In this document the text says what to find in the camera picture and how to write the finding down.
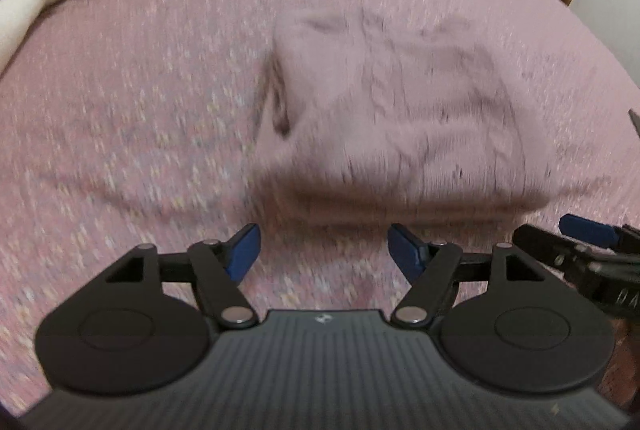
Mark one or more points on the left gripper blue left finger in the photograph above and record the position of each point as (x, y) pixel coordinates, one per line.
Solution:
(219, 268)

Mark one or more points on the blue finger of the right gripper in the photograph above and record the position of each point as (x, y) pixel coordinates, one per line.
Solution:
(624, 239)

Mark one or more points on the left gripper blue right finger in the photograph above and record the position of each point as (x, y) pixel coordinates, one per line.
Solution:
(430, 269)

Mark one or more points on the pink knitted sweater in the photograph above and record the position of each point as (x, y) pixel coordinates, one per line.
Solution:
(367, 121)

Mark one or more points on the pink floral bedspread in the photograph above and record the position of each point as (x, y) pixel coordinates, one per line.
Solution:
(129, 121)

